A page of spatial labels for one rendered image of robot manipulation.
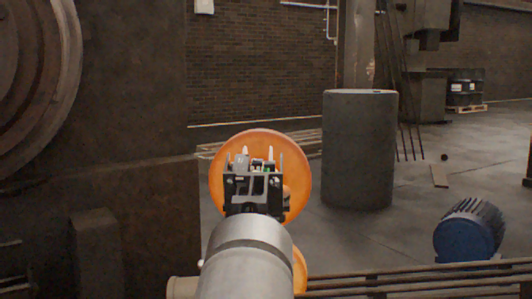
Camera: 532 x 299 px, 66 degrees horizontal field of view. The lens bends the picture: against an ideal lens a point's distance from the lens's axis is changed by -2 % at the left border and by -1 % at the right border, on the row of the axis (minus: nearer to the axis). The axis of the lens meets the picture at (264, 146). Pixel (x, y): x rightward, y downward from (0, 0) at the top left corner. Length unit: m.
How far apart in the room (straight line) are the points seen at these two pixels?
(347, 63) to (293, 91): 3.74
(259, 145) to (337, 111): 2.53
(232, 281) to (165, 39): 0.69
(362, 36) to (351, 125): 1.79
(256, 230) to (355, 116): 2.71
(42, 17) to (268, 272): 0.54
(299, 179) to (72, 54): 0.42
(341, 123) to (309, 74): 5.69
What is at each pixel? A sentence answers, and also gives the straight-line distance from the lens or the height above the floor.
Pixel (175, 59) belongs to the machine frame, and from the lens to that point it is 0.97.
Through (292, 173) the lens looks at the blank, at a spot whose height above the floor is 0.92.
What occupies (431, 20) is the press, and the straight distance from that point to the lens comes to 8.31.
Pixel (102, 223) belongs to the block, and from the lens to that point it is 0.81.
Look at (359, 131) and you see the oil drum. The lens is 3.10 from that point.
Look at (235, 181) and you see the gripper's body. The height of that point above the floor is 0.94.
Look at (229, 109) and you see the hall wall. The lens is 7.78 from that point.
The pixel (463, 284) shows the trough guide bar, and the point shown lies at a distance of 0.81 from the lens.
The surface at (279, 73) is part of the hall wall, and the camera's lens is 8.32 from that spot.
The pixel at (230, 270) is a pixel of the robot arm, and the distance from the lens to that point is 0.37.
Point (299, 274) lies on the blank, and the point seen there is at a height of 0.72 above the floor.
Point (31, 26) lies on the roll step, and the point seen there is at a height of 1.14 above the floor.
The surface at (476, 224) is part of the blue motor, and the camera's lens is 2.31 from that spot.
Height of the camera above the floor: 1.08
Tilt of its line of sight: 11 degrees down
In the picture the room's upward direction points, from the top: straight up
